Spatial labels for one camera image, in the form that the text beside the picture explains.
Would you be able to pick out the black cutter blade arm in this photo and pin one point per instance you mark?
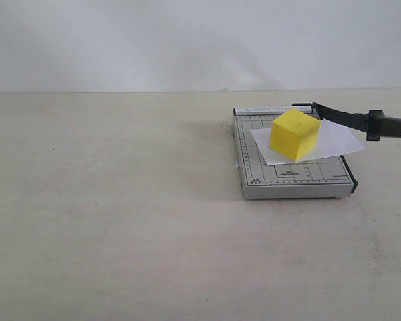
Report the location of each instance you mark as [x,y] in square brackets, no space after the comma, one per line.
[374,123]

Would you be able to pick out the yellow foam cube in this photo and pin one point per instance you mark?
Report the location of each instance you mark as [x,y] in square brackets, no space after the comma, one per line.
[294,134]

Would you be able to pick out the grey paper cutter base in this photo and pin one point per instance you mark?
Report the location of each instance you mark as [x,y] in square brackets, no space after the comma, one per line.
[329,177]

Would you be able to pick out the white paper sheet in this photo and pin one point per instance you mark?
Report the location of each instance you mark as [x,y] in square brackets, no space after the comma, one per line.
[333,140]

